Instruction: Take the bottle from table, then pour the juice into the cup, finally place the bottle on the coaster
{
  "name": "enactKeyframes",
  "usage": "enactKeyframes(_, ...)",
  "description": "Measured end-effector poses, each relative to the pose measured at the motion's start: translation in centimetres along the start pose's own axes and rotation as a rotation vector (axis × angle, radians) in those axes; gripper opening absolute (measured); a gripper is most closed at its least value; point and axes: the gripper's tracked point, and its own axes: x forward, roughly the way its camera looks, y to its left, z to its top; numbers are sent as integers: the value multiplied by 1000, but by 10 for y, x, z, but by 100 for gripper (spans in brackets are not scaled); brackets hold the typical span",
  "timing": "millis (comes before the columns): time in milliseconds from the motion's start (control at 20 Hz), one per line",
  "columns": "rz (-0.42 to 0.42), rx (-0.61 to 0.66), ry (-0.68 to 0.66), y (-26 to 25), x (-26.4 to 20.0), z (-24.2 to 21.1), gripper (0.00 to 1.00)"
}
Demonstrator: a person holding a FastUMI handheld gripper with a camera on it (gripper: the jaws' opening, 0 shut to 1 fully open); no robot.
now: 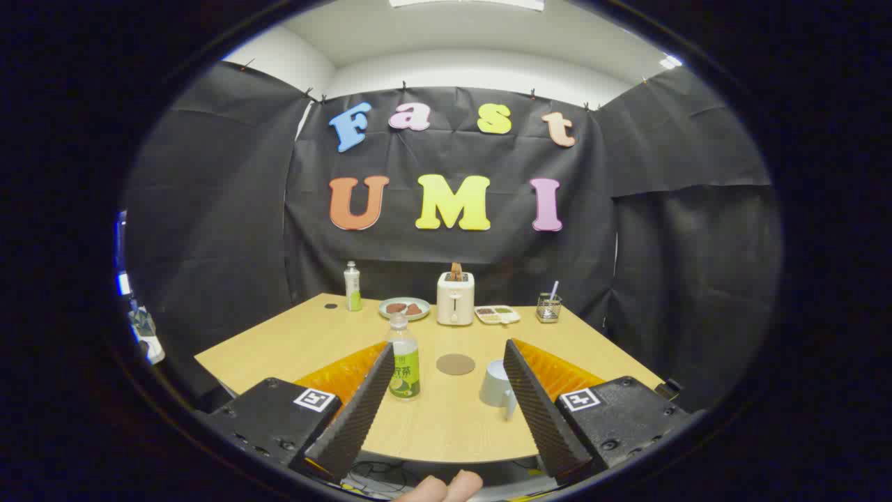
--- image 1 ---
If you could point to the pale green plate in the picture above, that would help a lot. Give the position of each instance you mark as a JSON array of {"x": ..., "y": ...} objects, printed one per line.
[{"x": 404, "y": 316}]

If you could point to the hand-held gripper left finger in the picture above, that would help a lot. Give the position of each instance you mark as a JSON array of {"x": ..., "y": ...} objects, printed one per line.
[{"x": 355, "y": 418}]

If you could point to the juice bottle with green label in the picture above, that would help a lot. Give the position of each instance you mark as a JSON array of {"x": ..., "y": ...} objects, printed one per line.
[{"x": 404, "y": 373}]

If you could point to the wooden table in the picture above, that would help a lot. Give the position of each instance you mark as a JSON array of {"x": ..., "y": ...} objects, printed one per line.
[{"x": 446, "y": 425}]

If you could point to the round brown coaster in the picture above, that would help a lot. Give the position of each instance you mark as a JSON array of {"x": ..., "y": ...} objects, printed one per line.
[{"x": 456, "y": 364}]

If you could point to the slim white and green bottle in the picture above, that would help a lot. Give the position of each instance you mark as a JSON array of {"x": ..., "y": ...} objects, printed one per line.
[{"x": 352, "y": 286}]

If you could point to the white toaster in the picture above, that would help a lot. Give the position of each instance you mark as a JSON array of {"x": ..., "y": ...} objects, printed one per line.
[{"x": 455, "y": 303}]

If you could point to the white cup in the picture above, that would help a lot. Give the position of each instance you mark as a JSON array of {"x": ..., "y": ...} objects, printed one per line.
[{"x": 496, "y": 383}]

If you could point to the toast slice in toaster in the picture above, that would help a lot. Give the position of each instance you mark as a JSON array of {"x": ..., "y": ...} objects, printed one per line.
[{"x": 456, "y": 270}]

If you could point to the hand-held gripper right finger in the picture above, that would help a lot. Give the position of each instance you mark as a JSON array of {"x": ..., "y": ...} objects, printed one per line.
[{"x": 543, "y": 418}]

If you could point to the white divided dish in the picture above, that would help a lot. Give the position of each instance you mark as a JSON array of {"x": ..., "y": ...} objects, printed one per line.
[{"x": 497, "y": 315}]

